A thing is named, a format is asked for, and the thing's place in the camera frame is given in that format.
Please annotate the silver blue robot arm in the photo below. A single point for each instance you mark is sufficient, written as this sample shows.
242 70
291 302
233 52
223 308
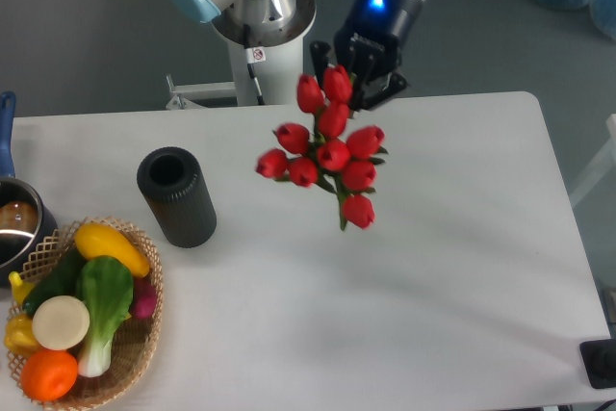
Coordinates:
380 20

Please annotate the black device at table edge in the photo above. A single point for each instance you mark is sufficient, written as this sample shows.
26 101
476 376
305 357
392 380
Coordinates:
598 358

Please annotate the yellow bell pepper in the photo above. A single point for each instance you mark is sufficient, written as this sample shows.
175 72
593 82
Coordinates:
19 336

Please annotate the green bok choy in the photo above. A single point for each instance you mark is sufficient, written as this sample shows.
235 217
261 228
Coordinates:
105 286

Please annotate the small yellow banana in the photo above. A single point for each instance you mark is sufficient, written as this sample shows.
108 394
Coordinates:
20 288

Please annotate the woven wicker basket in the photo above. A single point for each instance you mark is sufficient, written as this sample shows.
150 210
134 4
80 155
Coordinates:
134 342

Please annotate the dark ribbed vase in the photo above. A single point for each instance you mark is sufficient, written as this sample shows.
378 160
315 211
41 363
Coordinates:
173 185

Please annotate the red tulip bouquet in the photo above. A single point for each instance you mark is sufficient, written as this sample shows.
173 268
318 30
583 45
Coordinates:
318 156

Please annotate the purple red radish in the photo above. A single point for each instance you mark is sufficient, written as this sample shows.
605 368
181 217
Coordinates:
144 299

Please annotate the yellow squash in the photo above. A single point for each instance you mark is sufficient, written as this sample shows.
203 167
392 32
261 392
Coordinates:
95 240

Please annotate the orange fruit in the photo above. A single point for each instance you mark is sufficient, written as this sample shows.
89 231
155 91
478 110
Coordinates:
48 375

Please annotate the blue handled saucepan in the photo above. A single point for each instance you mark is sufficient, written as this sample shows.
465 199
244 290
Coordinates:
25 220

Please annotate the dark green cucumber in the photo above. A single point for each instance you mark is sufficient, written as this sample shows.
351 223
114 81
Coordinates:
61 280

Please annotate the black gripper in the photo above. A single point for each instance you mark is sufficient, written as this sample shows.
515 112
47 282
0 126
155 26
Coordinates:
370 64

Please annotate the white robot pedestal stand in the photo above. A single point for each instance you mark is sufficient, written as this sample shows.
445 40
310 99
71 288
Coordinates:
265 43

